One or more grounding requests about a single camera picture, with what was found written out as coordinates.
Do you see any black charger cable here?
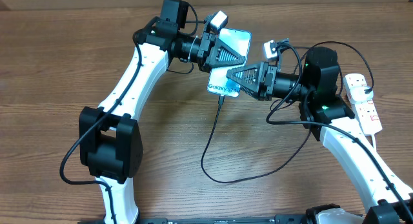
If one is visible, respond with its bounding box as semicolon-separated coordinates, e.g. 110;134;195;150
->
199;41;375;185

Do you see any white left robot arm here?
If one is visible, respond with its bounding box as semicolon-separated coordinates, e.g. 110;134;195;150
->
73;0;252;223

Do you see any white power strip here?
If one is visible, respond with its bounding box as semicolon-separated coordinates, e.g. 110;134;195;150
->
344;74;383;136

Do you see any white charger adapter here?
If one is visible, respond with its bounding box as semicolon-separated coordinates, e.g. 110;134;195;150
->
348;86;374;104

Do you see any Galaxy smartphone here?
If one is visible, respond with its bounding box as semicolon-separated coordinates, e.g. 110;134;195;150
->
207;28;252;97

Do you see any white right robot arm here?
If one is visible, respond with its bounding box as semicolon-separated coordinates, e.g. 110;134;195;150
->
227;46;412;223

